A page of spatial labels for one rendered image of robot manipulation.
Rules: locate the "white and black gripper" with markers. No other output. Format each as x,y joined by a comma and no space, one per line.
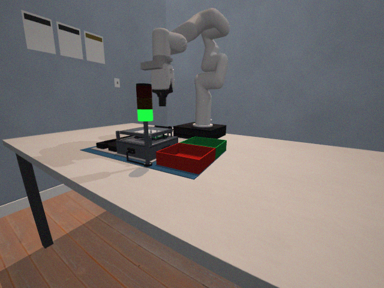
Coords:
163,79

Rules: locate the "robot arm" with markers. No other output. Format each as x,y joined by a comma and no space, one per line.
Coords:
211,24

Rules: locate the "red open-top bin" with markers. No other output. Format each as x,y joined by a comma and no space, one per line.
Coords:
186,157

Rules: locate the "green bin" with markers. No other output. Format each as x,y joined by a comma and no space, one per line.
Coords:
219,144

